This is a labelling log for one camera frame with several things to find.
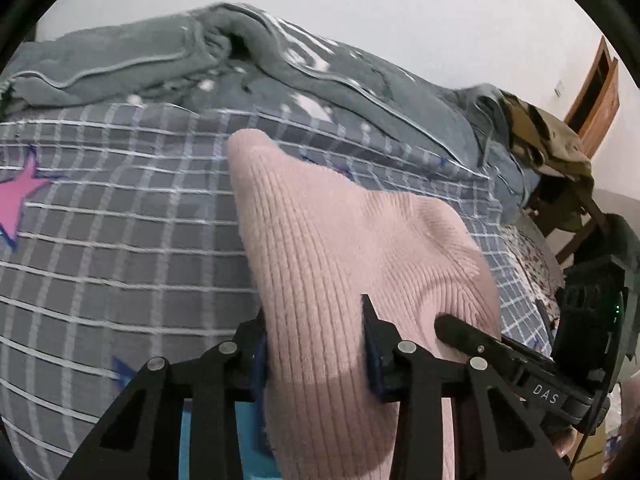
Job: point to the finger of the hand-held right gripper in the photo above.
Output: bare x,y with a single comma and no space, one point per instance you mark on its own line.
470,340

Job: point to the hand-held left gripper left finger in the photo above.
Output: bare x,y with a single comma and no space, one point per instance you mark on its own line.
259,360

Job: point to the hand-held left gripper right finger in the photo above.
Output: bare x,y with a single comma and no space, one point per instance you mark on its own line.
372,360

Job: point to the pink ribbed knit garment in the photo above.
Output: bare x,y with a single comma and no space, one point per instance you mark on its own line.
325,240

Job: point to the brown camouflage clothes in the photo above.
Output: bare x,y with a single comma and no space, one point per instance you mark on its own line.
550,140

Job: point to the dark cloth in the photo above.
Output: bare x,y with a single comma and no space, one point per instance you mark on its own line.
625,240

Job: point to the floral bedsheet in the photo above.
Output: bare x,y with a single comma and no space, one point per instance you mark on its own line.
535,260

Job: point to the wooden chair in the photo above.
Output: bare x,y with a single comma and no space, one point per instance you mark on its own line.
575,220

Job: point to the grey plaid star bedsheet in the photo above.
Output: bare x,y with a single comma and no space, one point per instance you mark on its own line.
125,260

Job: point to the wooden door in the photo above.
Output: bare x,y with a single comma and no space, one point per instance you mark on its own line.
595,100

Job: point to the grey quilt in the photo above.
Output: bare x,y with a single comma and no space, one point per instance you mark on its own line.
150,55

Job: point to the white wall switch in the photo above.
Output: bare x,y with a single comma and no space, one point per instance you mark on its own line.
559,88

